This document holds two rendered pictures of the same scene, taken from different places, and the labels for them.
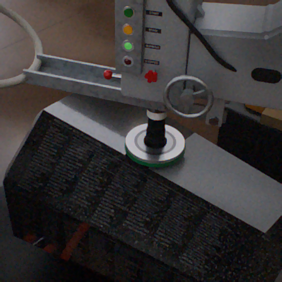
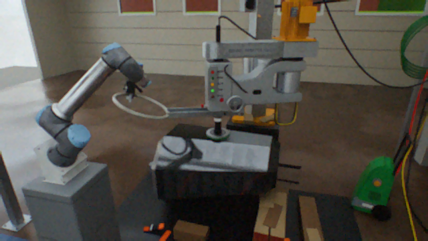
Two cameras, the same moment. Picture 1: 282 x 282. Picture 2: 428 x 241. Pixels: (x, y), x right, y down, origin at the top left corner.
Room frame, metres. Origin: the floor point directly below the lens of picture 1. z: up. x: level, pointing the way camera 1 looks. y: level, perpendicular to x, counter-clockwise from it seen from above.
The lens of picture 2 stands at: (-0.64, 0.87, 1.90)
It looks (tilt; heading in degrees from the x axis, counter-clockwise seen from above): 22 degrees down; 336
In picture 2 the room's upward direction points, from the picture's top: straight up
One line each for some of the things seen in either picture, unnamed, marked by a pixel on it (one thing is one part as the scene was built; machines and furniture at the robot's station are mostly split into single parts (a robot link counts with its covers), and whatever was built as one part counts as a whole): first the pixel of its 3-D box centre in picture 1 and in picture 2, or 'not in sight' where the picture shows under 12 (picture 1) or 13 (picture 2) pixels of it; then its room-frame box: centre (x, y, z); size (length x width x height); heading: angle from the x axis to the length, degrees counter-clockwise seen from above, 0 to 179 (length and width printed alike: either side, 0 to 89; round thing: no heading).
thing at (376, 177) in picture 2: not in sight; (378, 173); (0.73, -1.52, 0.43); 0.35 x 0.35 x 0.87; 37
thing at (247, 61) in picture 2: not in sight; (266, 69); (1.68, -0.75, 1.36); 0.74 x 0.34 x 0.25; 173
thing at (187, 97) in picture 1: (190, 90); (234, 102); (1.24, -0.14, 1.20); 0.15 x 0.10 x 0.15; 76
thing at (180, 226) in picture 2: not in sight; (191, 232); (1.10, 0.34, 0.07); 0.30 x 0.12 x 0.12; 50
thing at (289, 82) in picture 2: not in sight; (289, 80); (1.23, -0.69, 1.34); 0.19 x 0.19 x 0.20
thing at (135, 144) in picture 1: (155, 142); (217, 132); (1.39, -0.05, 0.87); 0.21 x 0.21 x 0.01
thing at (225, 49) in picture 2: not in sight; (258, 50); (1.30, -0.39, 1.62); 0.96 x 0.25 x 0.17; 76
